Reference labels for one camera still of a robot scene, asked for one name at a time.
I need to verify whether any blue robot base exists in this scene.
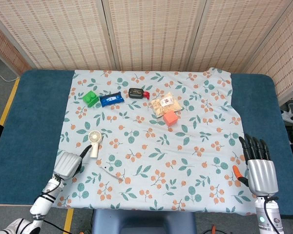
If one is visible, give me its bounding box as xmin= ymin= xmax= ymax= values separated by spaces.
xmin=91 ymin=208 xmax=196 ymax=234

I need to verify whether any white power strip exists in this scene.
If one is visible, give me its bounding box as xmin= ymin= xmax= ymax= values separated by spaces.
xmin=280 ymin=110 xmax=293 ymax=124

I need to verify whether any orange cube block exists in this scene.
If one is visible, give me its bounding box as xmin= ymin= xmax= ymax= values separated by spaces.
xmin=163 ymin=109 xmax=179 ymax=127

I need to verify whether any floral patterned tablecloth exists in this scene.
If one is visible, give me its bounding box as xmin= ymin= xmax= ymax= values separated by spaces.
xmin=50 ymin=67 xmax=257 ymax=216

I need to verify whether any yellow floor tape line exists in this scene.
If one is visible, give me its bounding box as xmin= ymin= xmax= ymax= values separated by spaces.
xmin=0 ymin=78 xmax=21 ymax=126

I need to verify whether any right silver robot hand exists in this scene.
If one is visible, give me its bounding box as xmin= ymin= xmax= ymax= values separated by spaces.
xmin=232 ymin=133 xmax=279 ymax=196

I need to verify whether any black box with red clip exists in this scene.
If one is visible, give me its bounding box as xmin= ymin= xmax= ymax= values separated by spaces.
xmin=128 ymin=88 xmax=150 ymax=100

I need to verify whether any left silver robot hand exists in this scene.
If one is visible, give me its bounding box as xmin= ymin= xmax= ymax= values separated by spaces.
xmin=53 ymin=144 xmax=92 ymax=179

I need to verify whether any white handheld mini fan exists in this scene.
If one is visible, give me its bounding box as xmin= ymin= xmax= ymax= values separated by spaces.
xmin=88 ymin=130 xmax=103 ymax=158

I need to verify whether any white cable on floor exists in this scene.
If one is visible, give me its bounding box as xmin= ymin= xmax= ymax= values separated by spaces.
xmin=0 ymin=72 xmax=21 ymax=82

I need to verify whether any folding woven screen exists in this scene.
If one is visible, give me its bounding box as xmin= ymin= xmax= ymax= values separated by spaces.
xmin=0 ymin=0 xmax=293 ymax=105

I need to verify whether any clear bag of beige snacks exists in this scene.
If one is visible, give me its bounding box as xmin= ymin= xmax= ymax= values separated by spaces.
xmin=150 ymin=91 xmax=182 ymax=118

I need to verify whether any blue snack packet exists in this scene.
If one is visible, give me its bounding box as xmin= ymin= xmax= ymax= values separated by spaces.
xmin=99 ymin=92 xmax=125 ymax=107

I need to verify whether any green toy building block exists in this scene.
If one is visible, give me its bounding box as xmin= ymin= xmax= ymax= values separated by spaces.
xmin=83 ymin=90 xmax=100 ymax=107

